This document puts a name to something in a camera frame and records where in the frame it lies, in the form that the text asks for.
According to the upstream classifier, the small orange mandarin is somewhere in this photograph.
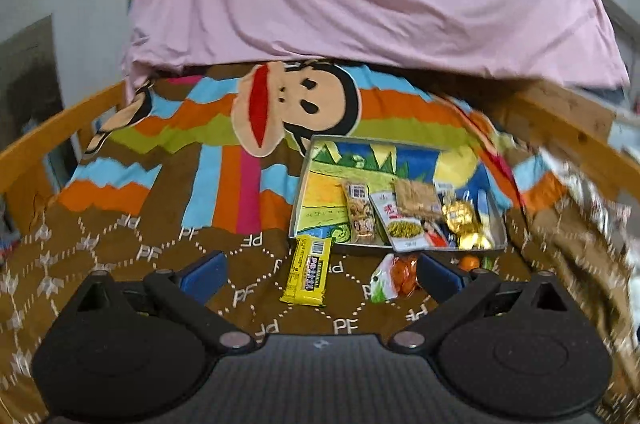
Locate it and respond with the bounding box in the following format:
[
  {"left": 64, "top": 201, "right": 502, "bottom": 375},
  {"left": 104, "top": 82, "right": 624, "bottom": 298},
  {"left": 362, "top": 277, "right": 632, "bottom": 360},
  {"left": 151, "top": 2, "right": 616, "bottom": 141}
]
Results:
[{"left": 458, "top": 255, "right": 480, "bottom": 272}]

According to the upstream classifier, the gold foil packet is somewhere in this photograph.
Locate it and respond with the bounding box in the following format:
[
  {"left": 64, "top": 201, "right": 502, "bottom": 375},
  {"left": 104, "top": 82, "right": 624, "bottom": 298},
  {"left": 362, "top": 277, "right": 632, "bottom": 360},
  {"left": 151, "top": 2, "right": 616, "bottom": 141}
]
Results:
[{"left": 458, "top": 228, "right": 494, "bottom": 251}]

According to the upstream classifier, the orange meat snack packet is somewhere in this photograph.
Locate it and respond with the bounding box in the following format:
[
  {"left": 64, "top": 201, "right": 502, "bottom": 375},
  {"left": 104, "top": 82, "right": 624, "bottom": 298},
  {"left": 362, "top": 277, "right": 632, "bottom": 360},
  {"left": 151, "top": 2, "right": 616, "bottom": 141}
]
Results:
[{"left": 369, "top": 253, "right": 419, "bottom": 304}]

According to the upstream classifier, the small gold cartoon packet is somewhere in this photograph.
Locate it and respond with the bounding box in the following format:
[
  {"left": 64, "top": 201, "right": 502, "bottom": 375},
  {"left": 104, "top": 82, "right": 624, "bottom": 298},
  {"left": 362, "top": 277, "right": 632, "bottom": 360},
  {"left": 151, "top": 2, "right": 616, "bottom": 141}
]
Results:
[{"left": 442, "top": 199, "right": 477, "bottom": 236}]

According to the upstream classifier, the puffed rice cake packet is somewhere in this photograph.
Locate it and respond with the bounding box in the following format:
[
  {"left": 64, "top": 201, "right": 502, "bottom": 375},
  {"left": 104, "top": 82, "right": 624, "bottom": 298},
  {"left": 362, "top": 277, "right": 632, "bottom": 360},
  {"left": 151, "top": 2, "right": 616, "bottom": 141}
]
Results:
[{"left": 394, "top": 178, "right": 442, "bottom": 220}]

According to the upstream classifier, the mixed nuts packet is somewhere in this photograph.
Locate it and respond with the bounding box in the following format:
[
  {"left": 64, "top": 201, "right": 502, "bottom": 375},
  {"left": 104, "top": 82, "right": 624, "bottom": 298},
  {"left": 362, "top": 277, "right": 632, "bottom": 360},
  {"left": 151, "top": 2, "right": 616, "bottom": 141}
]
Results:
[{"left": 343, "top": 181, "right": 376, "bottom": 244}]

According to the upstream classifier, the yellow snack box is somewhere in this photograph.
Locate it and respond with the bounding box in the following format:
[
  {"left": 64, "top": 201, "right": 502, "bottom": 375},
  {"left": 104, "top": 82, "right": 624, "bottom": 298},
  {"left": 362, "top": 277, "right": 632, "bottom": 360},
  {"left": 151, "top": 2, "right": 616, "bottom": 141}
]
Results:
[{"left": 280, "top": 236, "right": 332, "bottom": 307}]

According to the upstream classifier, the green sausage stick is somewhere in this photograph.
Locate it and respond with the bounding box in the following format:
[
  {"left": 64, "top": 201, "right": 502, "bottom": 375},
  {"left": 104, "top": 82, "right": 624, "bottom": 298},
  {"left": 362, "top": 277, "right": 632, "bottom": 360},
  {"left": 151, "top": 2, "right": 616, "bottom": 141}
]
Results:
[{"left": 482, "top": 256, "right": 494, "bottom": 269}]

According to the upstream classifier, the green pickle snack packet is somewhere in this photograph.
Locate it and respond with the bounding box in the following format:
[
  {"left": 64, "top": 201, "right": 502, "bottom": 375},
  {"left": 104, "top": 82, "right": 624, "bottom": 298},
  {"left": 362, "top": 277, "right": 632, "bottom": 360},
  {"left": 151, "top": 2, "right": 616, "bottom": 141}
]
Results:
[{"left": 369, "top": 192, "right": 449, "bottom": 253}]

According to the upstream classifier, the grey tray with drawing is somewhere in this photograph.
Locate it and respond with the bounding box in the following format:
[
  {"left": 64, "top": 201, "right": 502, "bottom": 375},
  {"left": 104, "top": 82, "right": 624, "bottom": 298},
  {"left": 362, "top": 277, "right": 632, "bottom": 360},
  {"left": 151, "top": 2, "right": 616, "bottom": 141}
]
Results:
[{"left": 288, "top": 136, "right": 506, "bottom": 253}]

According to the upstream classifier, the colourful monkey bedspread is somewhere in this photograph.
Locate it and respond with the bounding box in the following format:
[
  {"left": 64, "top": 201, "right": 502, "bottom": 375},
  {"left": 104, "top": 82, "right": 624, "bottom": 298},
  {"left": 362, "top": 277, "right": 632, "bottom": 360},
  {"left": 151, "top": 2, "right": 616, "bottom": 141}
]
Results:
[{"left": 1, "top": 66, "right": 566, "bottom": 423}]

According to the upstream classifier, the silver floral quilt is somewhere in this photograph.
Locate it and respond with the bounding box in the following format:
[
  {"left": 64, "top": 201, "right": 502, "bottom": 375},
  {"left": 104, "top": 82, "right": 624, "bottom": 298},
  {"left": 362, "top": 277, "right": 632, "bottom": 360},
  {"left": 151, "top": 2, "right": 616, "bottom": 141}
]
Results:
[{"left": 495, "top": 146, "right": 639, "bottom": 423}]

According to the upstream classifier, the brown door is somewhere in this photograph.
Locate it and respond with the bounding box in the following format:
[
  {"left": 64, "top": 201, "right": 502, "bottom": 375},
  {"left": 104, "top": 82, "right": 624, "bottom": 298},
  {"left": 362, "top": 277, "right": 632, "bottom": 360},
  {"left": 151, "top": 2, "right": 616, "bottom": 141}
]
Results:
[{"left": 0, "top": 16, "right": 64, "bottom": 150}]

